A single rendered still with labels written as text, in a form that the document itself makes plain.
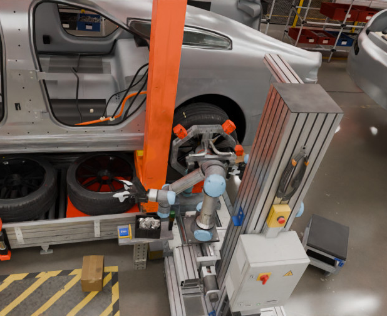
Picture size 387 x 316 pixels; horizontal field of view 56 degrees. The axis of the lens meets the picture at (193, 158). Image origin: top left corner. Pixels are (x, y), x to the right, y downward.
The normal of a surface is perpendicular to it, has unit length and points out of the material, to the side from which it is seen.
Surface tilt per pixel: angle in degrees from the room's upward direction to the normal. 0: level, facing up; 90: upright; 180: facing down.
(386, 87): 89
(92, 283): 90
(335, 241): 0
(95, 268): 0
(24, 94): 89
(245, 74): 90
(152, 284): 0
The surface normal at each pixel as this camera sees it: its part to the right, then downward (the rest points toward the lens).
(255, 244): 0.14, -0.76
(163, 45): 0.22, 0.65
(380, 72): -0.94, 0.02
